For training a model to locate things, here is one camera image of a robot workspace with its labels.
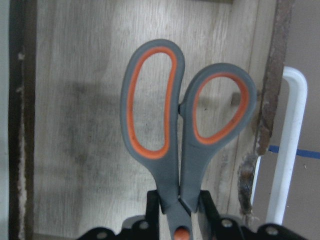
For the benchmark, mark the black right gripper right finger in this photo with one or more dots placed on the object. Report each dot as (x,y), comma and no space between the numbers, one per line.
(207,216)

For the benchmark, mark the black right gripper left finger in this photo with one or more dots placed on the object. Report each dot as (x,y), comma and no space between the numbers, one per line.
(152,215)

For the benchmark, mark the grey orange scissors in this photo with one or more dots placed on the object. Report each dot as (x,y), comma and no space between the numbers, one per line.
(178,167)

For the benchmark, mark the brown wooden drawer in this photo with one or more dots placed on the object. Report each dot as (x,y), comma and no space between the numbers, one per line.
(69,169)

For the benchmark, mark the white drawer handle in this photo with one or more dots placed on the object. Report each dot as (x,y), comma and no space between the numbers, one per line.
(294,114)

